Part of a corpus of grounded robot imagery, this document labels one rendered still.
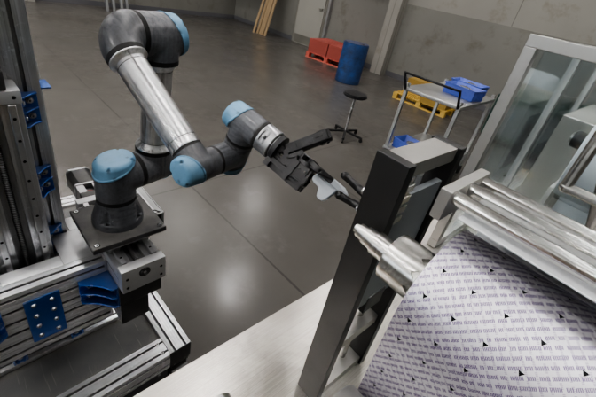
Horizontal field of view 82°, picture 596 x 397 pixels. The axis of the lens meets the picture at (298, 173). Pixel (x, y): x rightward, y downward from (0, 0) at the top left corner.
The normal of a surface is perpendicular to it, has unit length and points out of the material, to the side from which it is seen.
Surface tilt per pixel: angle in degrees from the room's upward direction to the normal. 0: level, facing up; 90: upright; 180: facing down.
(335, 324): 90
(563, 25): 90
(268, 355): 0
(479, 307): 42
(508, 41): 90
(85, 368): 0
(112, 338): 0
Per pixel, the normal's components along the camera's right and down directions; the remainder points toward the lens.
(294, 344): 0.19, -0.85
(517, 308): -0.20, -0.64
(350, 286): -0.74, 0.20
